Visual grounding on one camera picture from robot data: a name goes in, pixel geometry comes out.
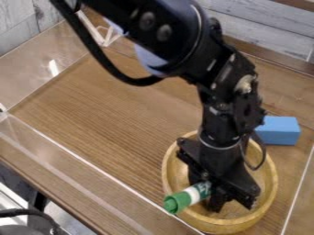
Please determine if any clear acrylic corner bracket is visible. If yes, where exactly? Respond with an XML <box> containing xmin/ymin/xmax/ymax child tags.
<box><xmin>76</xmin><ymin>10</ymin><xmax>121</xmax><ymax>48</ymax></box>

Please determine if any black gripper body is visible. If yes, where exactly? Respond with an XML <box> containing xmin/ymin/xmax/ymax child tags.
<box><xmin>175</xmin><ymin>127</ymin><xmax>261</xmax><ymax>210</ymax></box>

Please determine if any black cable bottom left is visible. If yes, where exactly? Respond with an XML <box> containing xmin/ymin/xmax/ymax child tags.
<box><xmin>0</xmin><ymin>207</ymin><xmax>60</xmax><ymax>235</ymax></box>

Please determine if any clear acrylic barrier wall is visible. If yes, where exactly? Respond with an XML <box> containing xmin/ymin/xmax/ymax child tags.
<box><xmin>0</xmin><ymin>105</ymin><xmax>199</xmax><ymax>235</ymax></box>

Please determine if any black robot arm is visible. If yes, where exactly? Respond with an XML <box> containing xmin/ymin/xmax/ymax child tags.
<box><xmin>82</xmin><ymin>0</ymin><xmax>264</xmax><ymax>212</ymax></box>

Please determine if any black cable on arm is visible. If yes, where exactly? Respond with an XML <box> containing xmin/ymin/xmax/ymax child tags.
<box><xmin>48</xmin><ymin>0</ymin><xmax>164</xmax><ymax>87</ymax></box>

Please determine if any green Expo marker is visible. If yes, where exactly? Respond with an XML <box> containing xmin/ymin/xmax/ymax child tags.
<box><xmin>163</xmin><ymin>181</ymin><xmax>212</xmax><ymax>214</ymax></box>

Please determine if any blue foam block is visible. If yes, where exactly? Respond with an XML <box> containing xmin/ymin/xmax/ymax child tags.
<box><xmin>255</xmin><ymin>116</ymin><xmax>300</xmax><ymax>146</ymax></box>

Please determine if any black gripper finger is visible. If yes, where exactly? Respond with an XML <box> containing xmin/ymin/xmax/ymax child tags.
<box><xmin>187</xmin><ymin>160</ymin><xmax>209</xmax><ymax>185</ymax></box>
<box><xmin>207</xmin><ymin>186</ymin><xmax>228</xmax><ymax>213</ymax></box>

